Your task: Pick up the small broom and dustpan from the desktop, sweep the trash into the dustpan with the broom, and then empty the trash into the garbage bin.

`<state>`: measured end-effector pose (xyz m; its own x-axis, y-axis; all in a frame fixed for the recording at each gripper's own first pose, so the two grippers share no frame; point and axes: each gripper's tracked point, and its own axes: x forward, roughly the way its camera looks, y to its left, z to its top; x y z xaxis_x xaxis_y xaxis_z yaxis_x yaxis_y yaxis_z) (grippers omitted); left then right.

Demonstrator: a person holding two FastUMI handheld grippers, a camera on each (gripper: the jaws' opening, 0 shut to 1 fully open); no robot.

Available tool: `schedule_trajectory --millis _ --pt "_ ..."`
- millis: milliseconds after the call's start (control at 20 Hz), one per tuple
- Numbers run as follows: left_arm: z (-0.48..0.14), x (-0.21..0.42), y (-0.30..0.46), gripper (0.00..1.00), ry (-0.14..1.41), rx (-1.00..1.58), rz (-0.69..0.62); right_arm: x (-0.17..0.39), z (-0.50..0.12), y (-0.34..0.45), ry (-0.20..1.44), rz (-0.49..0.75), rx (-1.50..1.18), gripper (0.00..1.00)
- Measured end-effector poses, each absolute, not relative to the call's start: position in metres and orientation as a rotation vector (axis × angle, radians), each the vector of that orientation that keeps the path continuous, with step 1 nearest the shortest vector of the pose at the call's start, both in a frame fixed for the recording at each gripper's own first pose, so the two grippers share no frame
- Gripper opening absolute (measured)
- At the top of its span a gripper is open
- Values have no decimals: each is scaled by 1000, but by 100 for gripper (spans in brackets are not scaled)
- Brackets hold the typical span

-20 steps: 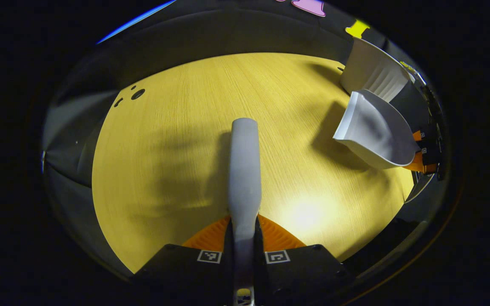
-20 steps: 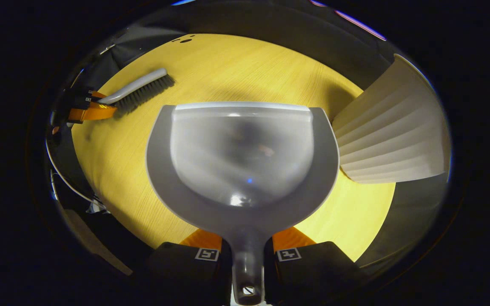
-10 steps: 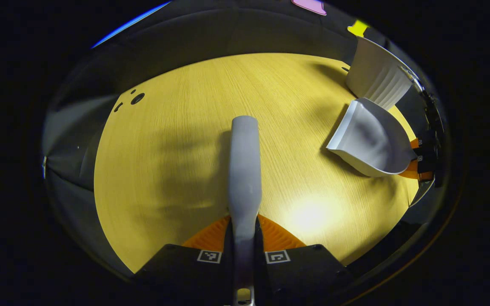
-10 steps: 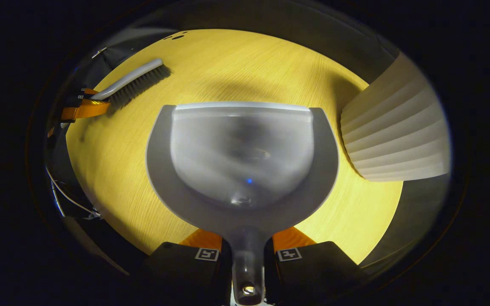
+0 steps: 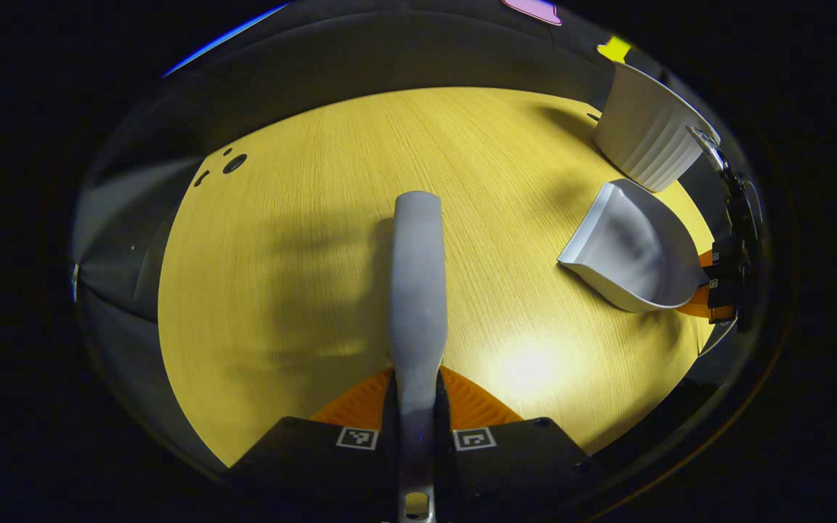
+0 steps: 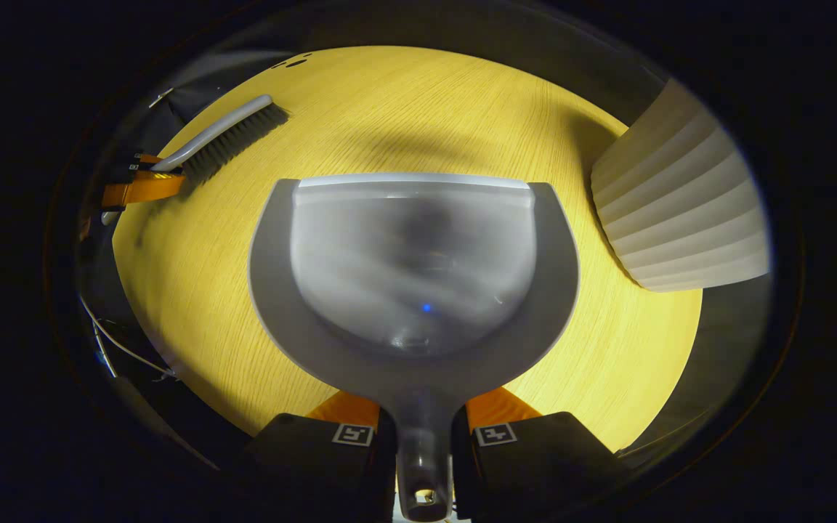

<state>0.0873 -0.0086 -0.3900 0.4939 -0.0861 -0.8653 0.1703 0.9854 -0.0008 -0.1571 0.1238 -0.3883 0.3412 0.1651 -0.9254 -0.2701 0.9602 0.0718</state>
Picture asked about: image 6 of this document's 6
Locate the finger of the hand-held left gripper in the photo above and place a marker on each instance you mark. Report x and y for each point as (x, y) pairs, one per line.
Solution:
(142, 187)
(144, 159)

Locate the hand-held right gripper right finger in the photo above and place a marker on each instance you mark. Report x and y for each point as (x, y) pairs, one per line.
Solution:
(535, 465)

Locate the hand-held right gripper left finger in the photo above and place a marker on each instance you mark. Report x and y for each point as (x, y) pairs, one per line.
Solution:
(317, 465)

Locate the small grey broom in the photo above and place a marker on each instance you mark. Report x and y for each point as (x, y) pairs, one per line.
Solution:
(222, 131)

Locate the grey dustpan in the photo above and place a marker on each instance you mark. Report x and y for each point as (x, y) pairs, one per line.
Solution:
(418, 254)

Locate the white ribbed garbage bin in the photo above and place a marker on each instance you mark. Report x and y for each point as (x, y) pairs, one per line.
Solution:
(680, 211)

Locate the wooden desktop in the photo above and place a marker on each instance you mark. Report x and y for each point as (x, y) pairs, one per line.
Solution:
(389, 109)

